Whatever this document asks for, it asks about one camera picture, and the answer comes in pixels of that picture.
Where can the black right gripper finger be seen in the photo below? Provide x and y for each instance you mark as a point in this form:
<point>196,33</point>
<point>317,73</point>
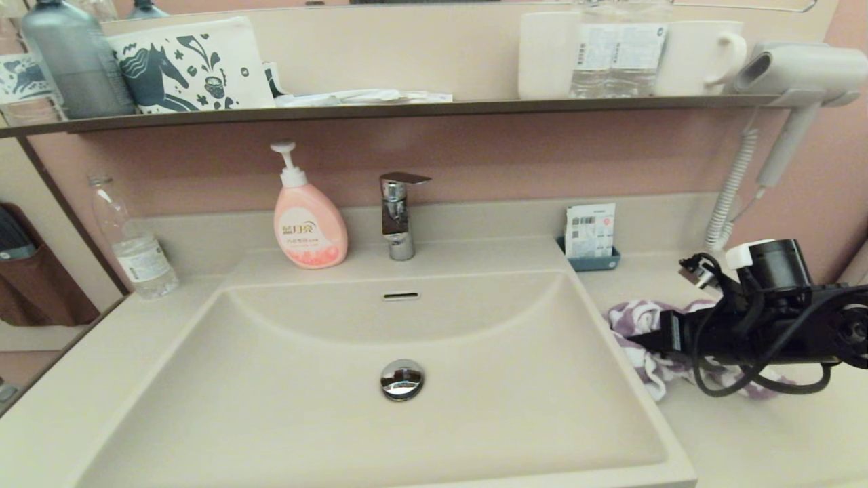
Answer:
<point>644,337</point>

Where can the dark brown wall shelf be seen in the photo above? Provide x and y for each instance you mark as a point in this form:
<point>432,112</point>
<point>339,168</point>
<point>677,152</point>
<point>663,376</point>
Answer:
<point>407,108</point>

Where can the wall mirror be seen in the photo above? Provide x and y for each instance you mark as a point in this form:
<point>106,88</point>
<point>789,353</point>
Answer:
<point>407,41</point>

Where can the beige sink basin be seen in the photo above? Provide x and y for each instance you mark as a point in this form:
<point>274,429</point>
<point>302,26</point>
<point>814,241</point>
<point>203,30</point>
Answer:
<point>508,407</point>

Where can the white pouch with horse print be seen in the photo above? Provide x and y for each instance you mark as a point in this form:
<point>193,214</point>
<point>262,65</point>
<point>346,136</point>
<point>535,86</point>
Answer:
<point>227,62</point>

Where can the blue small tray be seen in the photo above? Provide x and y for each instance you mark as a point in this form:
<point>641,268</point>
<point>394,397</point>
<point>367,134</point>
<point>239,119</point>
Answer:
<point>595,263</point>

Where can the grey metallic bottle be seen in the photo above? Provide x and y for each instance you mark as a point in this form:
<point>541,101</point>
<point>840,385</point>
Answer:
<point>78,61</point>

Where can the clear wrapped white packets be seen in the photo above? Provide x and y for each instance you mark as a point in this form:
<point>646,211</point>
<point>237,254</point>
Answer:
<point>366,97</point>

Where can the clear water bottle without cap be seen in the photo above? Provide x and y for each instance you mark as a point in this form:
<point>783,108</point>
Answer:
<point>140,264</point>

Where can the chrome drain stopper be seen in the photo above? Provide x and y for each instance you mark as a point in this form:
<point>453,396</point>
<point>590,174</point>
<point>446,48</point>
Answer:
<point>401,379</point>

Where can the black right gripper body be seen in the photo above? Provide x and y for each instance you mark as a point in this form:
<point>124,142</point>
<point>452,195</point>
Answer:
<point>685,333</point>

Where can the purple white striped towel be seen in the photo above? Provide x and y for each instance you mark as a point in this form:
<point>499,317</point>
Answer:
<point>644,318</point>

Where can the white hair dryer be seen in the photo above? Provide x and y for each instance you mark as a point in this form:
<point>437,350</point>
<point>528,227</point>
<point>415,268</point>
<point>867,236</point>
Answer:
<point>807,71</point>

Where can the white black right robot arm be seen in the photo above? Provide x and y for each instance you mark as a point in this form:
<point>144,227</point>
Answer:
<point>814,318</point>

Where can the pink soap pump bottle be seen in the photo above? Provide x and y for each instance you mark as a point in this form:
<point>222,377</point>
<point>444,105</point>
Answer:
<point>310,230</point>

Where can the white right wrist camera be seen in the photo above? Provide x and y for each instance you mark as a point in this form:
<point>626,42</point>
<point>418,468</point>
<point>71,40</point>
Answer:
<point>740,256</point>

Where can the chrome faucet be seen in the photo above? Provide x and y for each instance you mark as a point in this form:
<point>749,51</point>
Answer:
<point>397,217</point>

